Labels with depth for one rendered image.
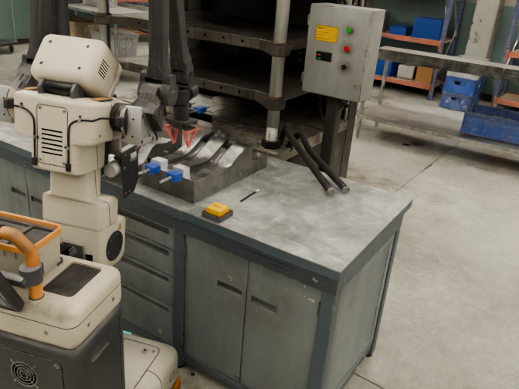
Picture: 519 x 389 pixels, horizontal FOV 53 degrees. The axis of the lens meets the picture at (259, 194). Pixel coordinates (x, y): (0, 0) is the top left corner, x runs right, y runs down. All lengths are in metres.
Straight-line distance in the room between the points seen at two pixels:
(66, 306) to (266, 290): 0.74
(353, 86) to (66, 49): 1.30
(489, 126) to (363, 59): 3.07
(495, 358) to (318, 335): 1.20
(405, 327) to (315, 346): 1.02
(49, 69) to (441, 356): 2.07
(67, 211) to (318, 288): 0.84
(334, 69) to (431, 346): 1.40
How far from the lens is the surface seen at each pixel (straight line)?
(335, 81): 2.46
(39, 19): 1.85
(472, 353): 2.77
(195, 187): 1.89
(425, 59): 5.16
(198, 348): 2.24
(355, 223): 1.88
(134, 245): 2.22
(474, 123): 5.34
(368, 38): 2.39
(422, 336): 2.77
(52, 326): 1.43
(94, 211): 1.69
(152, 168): 1.95
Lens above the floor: 1.63
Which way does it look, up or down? 24 degrees down
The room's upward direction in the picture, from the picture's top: 5 degrees clockwise
